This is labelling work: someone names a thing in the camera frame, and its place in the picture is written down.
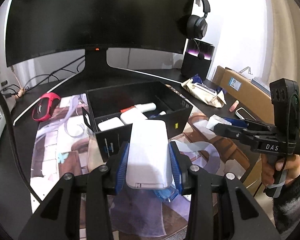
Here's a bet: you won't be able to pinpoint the anime desk mat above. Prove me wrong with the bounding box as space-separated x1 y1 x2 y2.
29 93 251 238

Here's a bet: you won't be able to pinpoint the black cardboard box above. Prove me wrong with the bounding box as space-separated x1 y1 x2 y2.
83 81 192 161

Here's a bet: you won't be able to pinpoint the pink gaming mouse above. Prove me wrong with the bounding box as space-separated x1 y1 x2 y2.
32 92 61 122

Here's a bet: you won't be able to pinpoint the white plug charger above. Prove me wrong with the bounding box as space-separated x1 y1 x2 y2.
120 108 147 125

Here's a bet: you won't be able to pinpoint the person right hand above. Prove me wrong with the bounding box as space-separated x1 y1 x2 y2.
261 152 300 188

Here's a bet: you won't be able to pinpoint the large white power adapter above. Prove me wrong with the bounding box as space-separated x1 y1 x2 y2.
97 117 125 132

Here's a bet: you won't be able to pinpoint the pink lip balm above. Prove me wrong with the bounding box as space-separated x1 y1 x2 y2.
229 100 239 112

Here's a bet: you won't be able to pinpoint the black headphones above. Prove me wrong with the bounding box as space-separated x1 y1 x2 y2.
187 0 211 39

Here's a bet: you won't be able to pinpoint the black monitor cables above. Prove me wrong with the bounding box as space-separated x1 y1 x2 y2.
1 55 87 99

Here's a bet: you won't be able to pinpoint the black speaker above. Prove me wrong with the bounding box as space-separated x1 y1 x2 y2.
181 40 215 80

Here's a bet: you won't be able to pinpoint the blue eye drop bottle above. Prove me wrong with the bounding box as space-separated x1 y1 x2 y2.
153 185 179 203
149 111 166 119

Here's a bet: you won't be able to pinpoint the orange cap glue bottle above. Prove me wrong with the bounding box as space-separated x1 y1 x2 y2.
120 102 157 113

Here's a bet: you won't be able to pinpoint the white medicine box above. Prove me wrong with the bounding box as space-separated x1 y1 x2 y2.
206 114 232 131

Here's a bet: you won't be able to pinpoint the wet wipes pack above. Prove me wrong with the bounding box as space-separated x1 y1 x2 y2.
181 74 226 108

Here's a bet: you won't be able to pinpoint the white smartphone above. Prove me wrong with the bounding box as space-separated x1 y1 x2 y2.
235 107 256 121

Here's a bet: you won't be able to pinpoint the black curved monitor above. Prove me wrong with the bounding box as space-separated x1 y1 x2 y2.
5 0 193 66

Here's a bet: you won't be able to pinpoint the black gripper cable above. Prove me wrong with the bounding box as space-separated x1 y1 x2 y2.
0 80 43 203

